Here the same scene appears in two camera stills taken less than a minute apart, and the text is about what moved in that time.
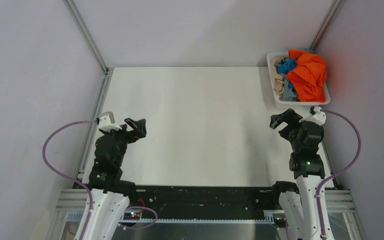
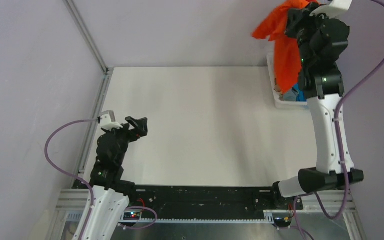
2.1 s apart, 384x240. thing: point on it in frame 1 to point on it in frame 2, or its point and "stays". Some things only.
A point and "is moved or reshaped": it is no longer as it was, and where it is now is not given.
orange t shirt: (309, 75) is moved or reshaped
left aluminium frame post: (80, 24) stays
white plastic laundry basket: (281, 104) stays
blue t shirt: (286, 65) to (301, 97)
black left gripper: (139, 130) stays
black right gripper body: (290, 131) to (305, 26)
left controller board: (133, 216) stays
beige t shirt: (279, 85) stays
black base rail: (242, 203) stays
